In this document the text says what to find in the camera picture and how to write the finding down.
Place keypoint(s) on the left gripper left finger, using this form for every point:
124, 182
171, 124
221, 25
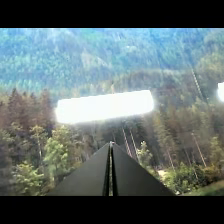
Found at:
88, 176

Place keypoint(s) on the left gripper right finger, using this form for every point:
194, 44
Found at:
136, 178

